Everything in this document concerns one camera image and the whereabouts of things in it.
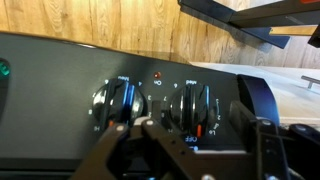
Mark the metal cabinet handle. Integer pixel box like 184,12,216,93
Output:
300,75,320,90

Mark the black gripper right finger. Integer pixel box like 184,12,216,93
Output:
229,99,320,180

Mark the black stove knob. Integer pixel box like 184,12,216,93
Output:
169,83,218,139
91,78,148,129

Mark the light wood base cabinet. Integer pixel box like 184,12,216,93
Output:
189,61,320,128

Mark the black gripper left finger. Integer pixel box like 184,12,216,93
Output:
69,99,214,180

